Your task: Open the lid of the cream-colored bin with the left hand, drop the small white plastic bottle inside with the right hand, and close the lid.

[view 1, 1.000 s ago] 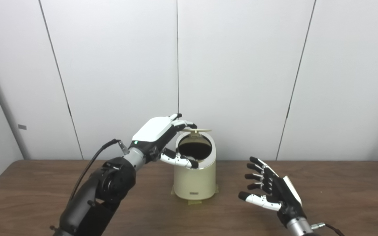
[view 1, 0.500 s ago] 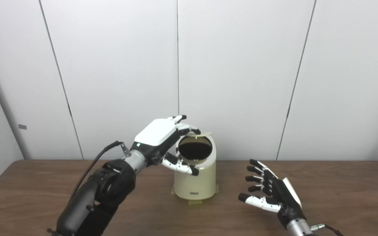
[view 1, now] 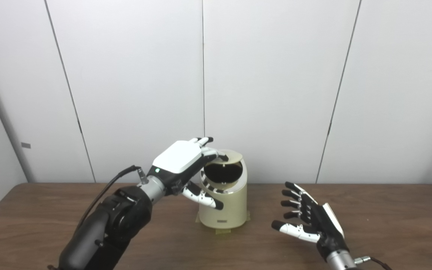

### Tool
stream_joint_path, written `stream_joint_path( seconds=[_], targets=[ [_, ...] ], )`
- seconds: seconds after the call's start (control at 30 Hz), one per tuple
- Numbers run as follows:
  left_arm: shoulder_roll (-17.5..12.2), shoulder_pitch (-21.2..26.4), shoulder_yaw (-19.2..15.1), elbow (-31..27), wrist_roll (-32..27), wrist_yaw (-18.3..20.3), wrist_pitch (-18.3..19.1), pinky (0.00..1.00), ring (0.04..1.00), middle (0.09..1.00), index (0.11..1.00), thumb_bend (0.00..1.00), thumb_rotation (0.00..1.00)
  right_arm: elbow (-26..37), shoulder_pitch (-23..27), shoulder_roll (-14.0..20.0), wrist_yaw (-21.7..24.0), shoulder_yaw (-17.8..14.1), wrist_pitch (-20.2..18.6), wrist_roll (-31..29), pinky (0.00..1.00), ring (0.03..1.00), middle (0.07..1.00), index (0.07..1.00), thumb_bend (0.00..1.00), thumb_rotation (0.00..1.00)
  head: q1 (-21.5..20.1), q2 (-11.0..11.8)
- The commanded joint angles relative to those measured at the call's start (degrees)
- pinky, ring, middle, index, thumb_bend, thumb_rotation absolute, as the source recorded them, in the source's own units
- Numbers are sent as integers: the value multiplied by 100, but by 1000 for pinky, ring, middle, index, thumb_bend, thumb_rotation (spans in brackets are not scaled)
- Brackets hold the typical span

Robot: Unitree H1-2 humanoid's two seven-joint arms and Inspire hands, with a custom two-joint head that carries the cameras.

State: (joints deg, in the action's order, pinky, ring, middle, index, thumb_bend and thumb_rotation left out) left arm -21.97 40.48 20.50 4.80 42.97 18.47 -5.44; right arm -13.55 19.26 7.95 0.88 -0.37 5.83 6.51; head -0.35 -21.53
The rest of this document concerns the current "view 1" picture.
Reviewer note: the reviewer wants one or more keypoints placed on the cream round bin lid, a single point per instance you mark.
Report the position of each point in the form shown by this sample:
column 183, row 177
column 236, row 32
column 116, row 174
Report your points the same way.
column 234, row 156

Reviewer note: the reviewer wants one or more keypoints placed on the yellow tape piece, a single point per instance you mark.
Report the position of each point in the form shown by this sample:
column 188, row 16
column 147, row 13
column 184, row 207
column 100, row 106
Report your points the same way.
column 197, row 217
column 223, row 231

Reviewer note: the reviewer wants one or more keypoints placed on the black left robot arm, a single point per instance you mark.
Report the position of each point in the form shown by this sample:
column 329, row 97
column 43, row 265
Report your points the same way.
column 103, row 225

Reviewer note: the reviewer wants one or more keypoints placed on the small gray wall tag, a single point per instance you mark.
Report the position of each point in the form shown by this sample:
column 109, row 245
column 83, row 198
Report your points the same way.
column 26, row 145

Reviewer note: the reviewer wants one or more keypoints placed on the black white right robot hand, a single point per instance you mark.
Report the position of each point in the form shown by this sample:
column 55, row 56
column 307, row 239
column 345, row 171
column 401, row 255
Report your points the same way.
column 324, row 225

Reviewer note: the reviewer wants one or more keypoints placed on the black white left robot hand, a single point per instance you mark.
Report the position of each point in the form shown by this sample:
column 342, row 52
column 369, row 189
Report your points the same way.
column 178, row 157

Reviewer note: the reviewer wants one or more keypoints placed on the cream-colored bin body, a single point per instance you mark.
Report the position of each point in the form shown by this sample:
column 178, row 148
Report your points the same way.
column 227, row 208

